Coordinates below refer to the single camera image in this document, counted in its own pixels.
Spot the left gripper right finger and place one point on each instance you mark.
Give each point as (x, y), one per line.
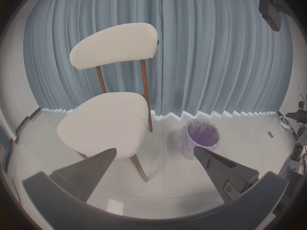
(227, 176)

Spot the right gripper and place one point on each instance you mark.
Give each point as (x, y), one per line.
(302, 116)

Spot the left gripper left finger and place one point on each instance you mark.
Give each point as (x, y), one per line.
(91, 174)

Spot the purple plastic bag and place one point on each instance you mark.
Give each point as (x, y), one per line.
(203, 138)

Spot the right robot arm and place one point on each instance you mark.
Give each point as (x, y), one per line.
(291, 162)

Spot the white trash bin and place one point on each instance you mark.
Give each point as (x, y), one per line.
(189, 155)

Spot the white cushioned wooden chair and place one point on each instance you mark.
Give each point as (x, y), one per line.
(103, 123)

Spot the pale blue curtain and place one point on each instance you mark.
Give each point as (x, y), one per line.
(215, 56)
(96, 8)

